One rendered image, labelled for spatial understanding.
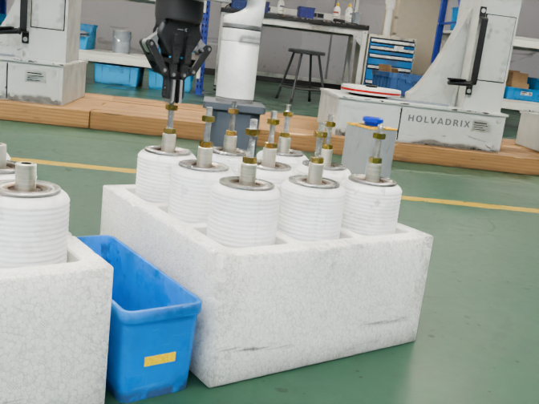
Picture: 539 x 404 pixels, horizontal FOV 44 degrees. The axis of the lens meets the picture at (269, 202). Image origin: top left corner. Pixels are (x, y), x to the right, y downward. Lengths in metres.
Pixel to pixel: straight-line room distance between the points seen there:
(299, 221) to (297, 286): 0.10
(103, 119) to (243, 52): 1.56
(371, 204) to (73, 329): 0.48
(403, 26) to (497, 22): 4.12
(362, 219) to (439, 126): 2.28
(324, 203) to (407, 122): 2.31
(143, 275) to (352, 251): 0.30
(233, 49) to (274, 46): 7.88
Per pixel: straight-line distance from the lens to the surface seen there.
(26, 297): 0.74
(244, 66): 1.59
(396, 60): 6.64
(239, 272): 0.84
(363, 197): 1.02
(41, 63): 3.17
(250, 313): 0.88
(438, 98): 3.43
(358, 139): 1.28
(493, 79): 3.41
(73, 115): 3.08
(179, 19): 1.06
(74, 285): 0.75
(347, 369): 1.00
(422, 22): 7.53
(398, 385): 0.98
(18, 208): 0.74
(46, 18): 3.23
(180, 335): 0.84
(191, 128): 3.03
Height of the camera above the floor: 0.43
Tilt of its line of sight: 13 degrees down
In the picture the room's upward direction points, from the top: 7 degrees clockwise
